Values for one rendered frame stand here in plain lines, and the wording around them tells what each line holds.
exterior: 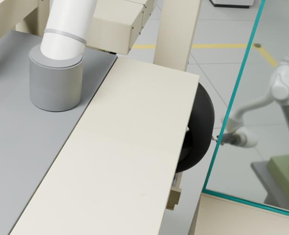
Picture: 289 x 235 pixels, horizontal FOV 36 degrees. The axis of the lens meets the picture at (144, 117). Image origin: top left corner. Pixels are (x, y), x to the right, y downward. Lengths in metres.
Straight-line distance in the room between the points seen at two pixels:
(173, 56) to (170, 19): 0.15
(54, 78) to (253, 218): 1.02
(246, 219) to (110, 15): 1.00
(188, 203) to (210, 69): 2.19
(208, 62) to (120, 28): 3.68
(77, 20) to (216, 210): 0.96
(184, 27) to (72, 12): 0.53
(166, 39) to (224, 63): 3.89
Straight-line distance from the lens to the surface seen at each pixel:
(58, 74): 1.22
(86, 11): 1.29
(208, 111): 2.23
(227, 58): 5.69
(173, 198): 2.36
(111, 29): 1.90
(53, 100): 1.27
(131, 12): 1.98
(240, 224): 1.82
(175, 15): 1.66
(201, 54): 5.64
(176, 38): 1.69
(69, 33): 1.26
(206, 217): 1.80
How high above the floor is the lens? 2.58
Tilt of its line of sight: 37 degrees down
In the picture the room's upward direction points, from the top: 10 degrees clockwise
